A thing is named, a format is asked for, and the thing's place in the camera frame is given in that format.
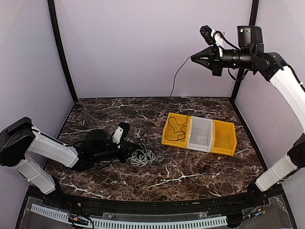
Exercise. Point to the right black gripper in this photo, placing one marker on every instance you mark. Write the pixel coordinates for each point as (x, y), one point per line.
(213, 63)

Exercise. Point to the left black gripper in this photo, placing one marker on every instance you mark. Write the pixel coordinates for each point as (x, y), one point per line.
(126, 151)

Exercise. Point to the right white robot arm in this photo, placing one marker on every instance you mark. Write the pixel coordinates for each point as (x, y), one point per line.
(250, 55)

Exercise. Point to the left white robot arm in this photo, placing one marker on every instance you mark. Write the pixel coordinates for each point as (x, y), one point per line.
(21, 138)

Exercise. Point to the left yellow plastic bin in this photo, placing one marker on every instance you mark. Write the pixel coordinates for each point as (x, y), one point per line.
(176, 130)

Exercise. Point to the yellow plastic bin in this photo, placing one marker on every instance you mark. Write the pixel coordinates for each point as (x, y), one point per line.
(224, 138)
(176, 130)

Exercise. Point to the white plastic bin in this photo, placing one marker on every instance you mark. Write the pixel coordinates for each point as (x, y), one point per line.
(201, 134)

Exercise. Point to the right yellow plastic bin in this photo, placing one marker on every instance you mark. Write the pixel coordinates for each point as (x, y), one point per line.
(224, 138)

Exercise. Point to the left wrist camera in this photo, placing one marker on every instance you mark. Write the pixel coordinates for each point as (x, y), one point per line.
(120, 133)

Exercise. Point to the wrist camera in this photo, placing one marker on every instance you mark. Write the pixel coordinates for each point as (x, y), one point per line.
(213, 37)
(120, 133)

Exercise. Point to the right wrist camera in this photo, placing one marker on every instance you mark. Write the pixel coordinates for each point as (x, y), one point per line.
(213, 37)

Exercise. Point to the white slotted cable duct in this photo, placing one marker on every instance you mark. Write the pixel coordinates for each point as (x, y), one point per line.
(100, 223)

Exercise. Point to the black front rail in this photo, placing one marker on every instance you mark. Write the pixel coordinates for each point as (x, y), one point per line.
(233, 204)

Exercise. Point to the left black frame post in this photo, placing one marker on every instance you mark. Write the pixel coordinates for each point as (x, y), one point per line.
(60, 49)

